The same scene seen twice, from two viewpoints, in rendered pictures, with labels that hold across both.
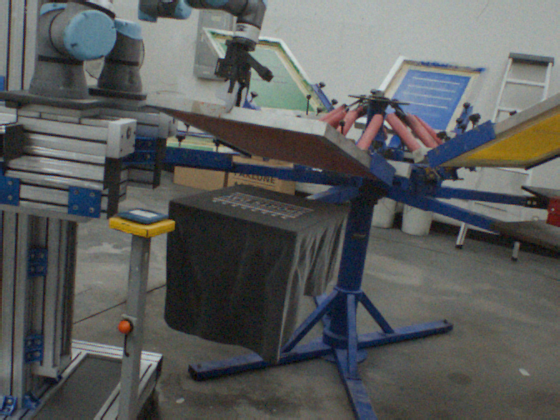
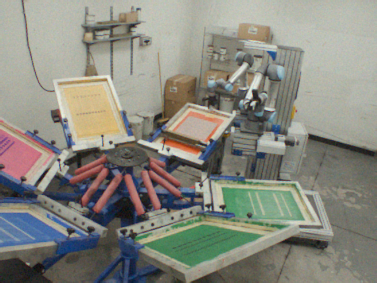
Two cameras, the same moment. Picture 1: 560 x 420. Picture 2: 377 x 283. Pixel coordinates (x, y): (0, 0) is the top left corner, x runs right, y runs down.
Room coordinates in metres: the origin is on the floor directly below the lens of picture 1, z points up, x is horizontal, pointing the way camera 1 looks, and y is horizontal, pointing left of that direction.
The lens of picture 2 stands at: (5.15, 0.15, 2.44)
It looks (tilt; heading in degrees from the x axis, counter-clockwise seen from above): 25 degrees down; 183
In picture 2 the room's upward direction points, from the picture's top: 5 degrees clockwise
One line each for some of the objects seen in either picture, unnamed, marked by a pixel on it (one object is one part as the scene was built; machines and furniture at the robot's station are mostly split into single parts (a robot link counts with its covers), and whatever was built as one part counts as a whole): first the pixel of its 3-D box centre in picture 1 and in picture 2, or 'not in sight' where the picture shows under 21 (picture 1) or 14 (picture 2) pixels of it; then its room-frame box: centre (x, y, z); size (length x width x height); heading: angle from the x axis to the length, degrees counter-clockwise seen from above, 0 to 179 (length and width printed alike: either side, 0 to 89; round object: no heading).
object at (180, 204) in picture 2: (238, 167); (206, 206); (3.08, 0.22, 0.90); 1.24 x 0.06 x 0.06; 96
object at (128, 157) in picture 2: (357, 227); (128, 223); (3.15, -0.40, 0.67); 0.39 x 0.39 x 1.35
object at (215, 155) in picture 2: not in sight; (209, 164); (2.21, 0.22, 0.79); 0.46 x 0.09 x 0.33; 156
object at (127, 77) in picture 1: (121, 74); (252, 122); (2.22, 0.59, 1.31); 0.15 x 0.15 x 0.10
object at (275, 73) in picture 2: not in sight; (271, 94); (2.29, 0.71, 1.63); 0.15 x 0.12 x 0.55; 62
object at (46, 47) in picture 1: (63, 31); not in sight; (1.72, 0.62, 1.42); 0.13 x 0.12 x 0.14; 41
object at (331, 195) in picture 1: (317, 202); (169, 170); (2.58, -0.15, 0.89); 1.24 x 0.06 x 0.06; 156
